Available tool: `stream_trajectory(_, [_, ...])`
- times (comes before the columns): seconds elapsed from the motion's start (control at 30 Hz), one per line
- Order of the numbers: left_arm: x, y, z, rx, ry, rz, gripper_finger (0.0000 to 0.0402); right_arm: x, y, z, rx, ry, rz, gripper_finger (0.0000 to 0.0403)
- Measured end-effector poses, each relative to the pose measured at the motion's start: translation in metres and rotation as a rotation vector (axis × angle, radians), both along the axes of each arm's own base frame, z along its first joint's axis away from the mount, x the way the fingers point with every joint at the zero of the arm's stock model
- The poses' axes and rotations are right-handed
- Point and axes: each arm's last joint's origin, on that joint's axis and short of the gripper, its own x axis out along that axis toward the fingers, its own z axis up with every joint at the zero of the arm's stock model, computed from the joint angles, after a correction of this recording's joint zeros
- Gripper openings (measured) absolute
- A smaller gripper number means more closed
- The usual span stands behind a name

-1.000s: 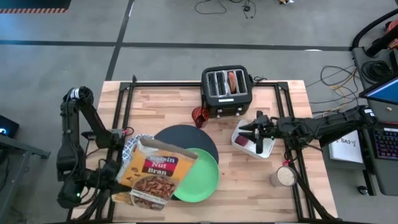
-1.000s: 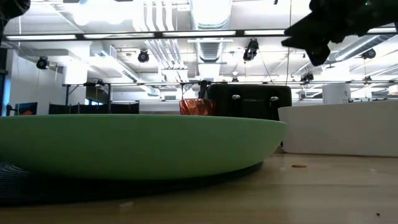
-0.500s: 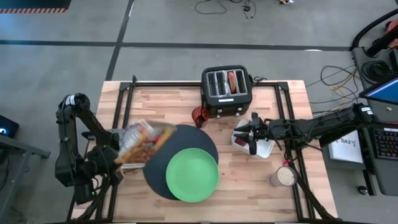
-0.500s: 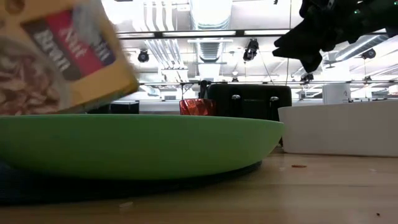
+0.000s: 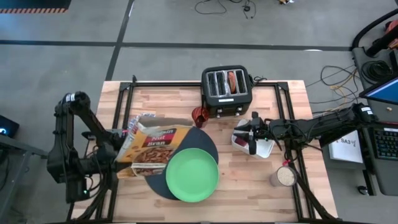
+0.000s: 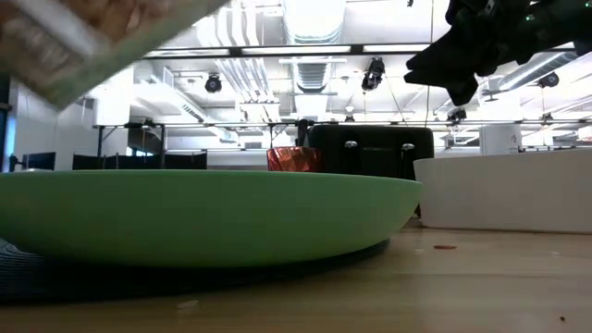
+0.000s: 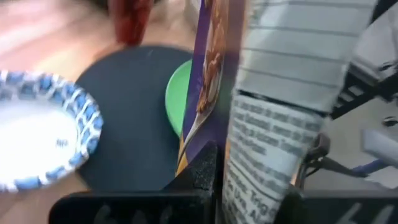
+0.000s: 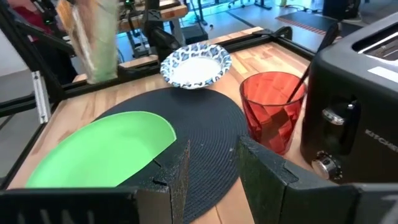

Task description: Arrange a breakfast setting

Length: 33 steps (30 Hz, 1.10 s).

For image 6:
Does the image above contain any white cylinder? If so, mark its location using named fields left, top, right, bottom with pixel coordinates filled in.
left=479, top=123, right=523, bottom=156

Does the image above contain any dark background monitor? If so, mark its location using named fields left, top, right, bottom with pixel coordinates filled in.
left=20, top=152, right=57, bottom=171

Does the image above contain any white plastic bin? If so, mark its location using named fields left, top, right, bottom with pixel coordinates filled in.
left=413, top=148, right=592, bottom=235

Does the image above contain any black overhead frame bar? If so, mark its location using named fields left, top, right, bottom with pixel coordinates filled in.
left=142, top=43, right=592, bottom=59

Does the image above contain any white ceiling air duct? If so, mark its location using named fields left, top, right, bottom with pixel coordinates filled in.
left=280, top=0, right=347, bottom=93

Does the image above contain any Raisin Nut Bran cereal box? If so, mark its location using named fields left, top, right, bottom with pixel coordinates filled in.
left=0, top=0, right=228, bottom=110

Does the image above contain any green plate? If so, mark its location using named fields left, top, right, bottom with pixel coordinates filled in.
left=0, top=168, right=423, bottom=268

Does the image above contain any orange faceted plastic cup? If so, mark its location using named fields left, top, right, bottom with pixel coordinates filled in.
left=266, top=146, right=323, bottom=173

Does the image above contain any black four-slot toaster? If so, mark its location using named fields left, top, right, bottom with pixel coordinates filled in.
left=307, top=124, right=435, bottom=181

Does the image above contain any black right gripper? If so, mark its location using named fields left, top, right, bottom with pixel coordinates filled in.
left=403, top=0, right=537, bottom=106

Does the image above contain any dark round woven placemat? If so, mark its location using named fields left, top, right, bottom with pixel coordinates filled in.
left=0, top=238, right=390, bottom=302

